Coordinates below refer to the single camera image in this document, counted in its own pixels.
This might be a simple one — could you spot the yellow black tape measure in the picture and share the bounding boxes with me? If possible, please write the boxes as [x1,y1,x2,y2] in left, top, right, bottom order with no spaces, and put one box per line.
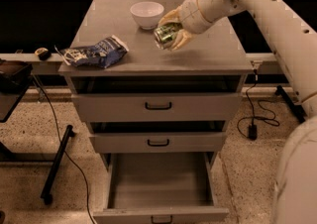
[35,48,52,60]

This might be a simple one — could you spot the black power adapter cable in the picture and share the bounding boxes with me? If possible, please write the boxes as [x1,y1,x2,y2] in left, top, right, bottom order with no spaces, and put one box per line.
[236,68,281,141]

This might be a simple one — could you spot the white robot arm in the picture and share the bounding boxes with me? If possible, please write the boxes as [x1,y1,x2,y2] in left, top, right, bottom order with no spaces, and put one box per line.
[159,0,317,224]

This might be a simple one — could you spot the black floor cable left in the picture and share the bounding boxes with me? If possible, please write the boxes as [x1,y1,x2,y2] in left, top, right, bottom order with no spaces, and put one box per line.
[32,75,97,224]

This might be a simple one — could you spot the top grey drawer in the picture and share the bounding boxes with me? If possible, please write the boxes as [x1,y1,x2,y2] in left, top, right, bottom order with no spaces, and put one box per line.
[72,93,242,122]

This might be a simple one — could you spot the black stand leg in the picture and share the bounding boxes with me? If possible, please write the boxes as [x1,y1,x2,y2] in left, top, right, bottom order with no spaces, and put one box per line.
[41,125,75,205]
[275,85,305,124]

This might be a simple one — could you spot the green soda can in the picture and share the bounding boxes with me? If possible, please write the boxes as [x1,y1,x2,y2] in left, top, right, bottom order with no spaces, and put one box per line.
[154,23,182,50]

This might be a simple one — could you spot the grey drawer cabinet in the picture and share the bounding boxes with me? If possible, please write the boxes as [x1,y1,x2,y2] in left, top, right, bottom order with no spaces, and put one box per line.
[58,0,255,169]

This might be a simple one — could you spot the blue chip bag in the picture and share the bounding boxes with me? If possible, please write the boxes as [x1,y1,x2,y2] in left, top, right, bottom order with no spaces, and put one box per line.
[55,35,129,68]

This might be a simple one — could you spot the black bin on stand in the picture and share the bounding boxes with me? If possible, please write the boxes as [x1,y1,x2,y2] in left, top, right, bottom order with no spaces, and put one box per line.
[0,59,33,123]

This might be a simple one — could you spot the bottom grey drawer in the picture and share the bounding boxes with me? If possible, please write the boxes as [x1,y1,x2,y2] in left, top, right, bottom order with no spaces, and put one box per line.
[93,152,229,224]

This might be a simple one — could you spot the black stand leg left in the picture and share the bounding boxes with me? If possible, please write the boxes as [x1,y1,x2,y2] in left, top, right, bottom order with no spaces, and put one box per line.
[41,125,75,205]

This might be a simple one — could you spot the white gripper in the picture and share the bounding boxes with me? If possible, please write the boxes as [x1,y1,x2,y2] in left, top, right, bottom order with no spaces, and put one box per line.
[158,0,213,51]

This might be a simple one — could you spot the middle grey drawer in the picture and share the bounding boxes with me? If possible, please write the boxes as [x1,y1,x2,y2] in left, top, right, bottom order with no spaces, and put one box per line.
[90,132,226,154]

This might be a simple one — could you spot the white bowl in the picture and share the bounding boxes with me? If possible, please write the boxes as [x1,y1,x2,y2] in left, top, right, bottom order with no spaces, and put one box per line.
[130,1,164,30]

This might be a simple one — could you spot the black stand leg right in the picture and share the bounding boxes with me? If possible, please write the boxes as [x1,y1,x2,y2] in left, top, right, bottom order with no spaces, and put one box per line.
[275,85,305,124]

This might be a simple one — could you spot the grey drawer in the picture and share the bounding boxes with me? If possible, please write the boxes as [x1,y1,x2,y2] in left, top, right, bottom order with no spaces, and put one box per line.
[72,93,242,122]
[90,132,226,154]
[93,152,229,224]

